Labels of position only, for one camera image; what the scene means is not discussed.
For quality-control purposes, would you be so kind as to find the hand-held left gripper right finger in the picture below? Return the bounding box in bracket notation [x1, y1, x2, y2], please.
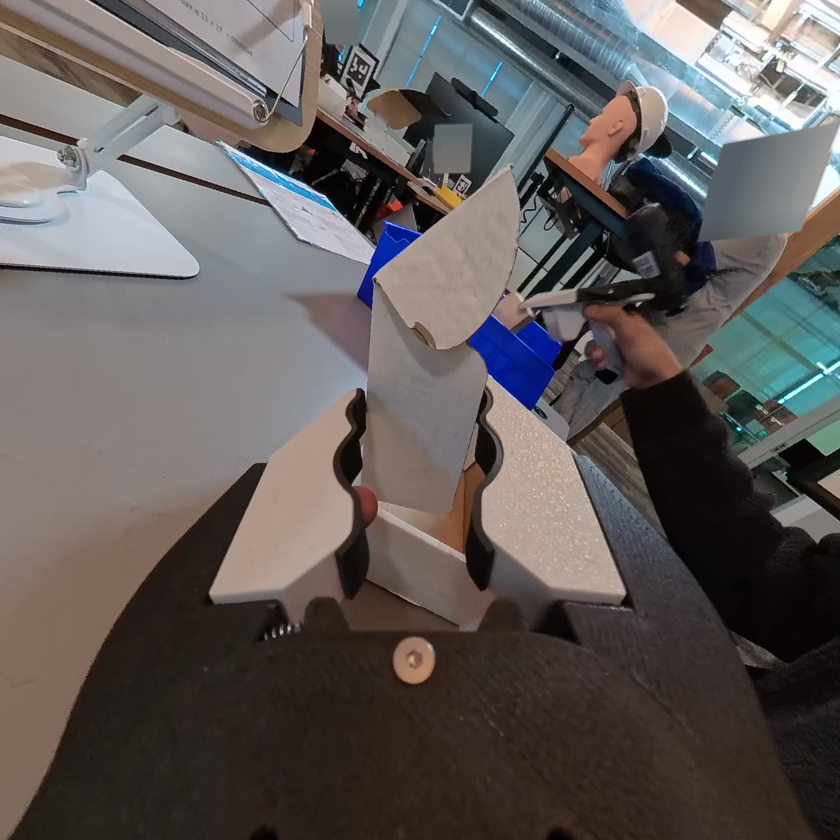
[465, 387, 627, 626]

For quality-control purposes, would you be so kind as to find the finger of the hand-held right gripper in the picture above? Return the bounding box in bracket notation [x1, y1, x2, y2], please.
[518, 289, 657, 343]

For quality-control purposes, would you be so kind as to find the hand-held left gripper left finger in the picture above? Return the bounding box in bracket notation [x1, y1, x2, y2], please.
[209, 387, 370, 623]

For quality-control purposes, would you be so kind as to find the white cardboard box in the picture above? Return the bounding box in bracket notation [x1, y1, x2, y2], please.
[360, 164, 522, 631]

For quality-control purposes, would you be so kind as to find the person's right forearm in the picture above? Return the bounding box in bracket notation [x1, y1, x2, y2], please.
[620, 371, 840, 664]

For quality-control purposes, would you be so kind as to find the person's right hand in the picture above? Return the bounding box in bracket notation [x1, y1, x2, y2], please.
[583, 305, 686, 389]

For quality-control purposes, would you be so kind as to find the blue plastic bin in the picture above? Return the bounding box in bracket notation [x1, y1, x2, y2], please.
[357, 222, 557, 409]

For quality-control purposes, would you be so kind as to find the wooden standing table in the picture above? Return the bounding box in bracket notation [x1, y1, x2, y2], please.
[525, 147, 632, 296]

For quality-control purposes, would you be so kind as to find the mannequin head white helmet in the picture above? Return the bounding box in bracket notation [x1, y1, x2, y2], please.
[567, 80, 670, 172]

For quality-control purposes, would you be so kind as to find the black monitor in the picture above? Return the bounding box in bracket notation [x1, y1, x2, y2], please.
[403, 72, 516, 191]

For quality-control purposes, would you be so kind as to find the laminated paper sheet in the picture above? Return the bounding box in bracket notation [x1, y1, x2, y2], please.
[218, 141, 378, 265]

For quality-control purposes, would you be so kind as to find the person's black sweater torso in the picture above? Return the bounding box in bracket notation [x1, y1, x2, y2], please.
[742, 643, 840, 840]

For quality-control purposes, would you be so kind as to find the white document stand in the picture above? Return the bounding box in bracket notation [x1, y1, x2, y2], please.
[0, 0, 316, 280]

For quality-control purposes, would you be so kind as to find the printed instruction sheet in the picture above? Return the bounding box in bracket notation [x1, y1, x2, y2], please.
[98, 0, 309, 89]

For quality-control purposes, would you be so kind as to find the silver ventilation duct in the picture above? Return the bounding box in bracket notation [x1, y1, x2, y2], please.
[469, 0, 657, 86]

